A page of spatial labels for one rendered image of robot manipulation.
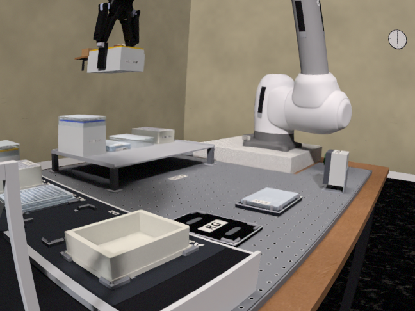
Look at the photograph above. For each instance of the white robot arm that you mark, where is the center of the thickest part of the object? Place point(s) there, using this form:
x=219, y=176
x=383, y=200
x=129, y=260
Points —
x=312, y=103

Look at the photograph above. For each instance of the black flat nest plate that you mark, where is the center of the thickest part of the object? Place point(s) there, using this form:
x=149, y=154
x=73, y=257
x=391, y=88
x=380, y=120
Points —
x=220, y=229

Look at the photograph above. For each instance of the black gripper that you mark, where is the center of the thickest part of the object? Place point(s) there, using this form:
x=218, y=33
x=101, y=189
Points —
x=121, y=10

